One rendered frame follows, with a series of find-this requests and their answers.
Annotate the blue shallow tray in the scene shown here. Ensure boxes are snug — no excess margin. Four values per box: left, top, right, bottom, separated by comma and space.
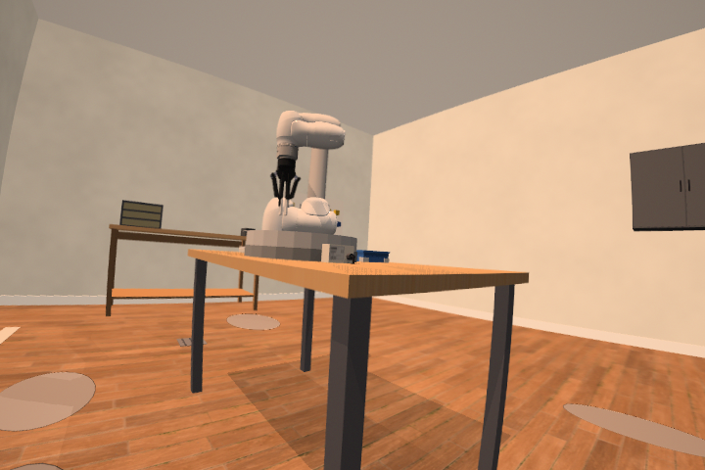
356, 250, 390, 263

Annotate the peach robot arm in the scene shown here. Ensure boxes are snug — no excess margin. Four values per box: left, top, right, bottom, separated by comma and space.
262, 111, 345, 235

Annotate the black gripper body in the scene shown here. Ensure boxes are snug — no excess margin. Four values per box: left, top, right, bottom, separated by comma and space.
276, 158, 296, 182

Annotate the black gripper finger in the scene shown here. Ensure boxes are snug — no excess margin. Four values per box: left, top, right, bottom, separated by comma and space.
270, 171, 286, 215
284, 172, 301, 215

